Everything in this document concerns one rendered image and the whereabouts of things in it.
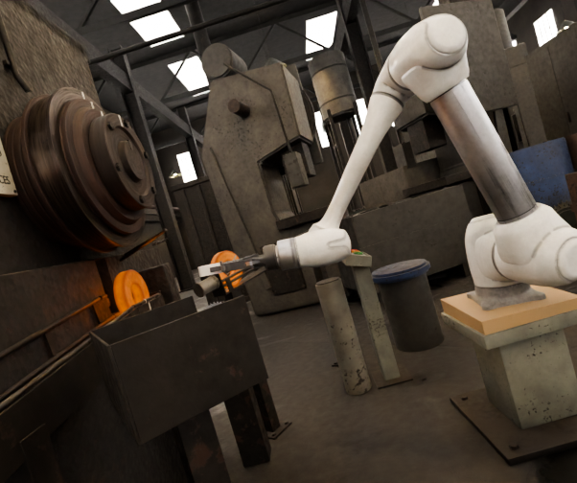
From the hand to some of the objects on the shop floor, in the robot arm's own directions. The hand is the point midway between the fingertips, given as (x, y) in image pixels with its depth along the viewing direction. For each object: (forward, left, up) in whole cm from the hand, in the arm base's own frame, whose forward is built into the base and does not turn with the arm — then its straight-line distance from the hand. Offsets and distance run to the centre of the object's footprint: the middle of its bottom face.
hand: (211, 269), depth 117 cm
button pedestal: (-44, -71, -75) cm, 112 cm away
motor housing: (+12, -30, -76) cm, 82 cm away
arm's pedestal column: (-86, -21, -72) cm, 114 cm away
